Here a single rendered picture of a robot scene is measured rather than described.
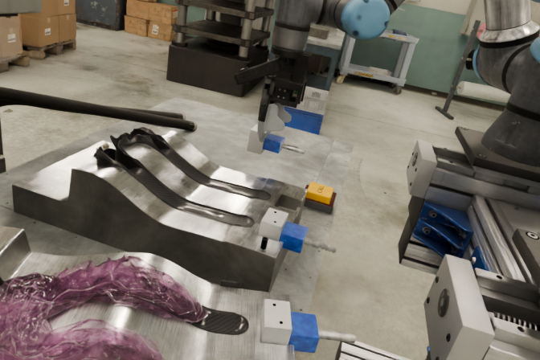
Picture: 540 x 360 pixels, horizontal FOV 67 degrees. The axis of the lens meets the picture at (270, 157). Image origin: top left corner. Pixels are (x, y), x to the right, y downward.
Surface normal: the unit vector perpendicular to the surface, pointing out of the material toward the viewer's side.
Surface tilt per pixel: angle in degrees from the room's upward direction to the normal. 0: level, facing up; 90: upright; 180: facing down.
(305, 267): 0
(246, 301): 0
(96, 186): 90
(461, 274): 0
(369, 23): 90
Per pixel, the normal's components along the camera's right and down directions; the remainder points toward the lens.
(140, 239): -0.27, 0.34
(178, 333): 0.62, -0.72
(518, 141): -0.57, -0.09
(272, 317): 0.18, -0.90
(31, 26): -0.07, 0.39
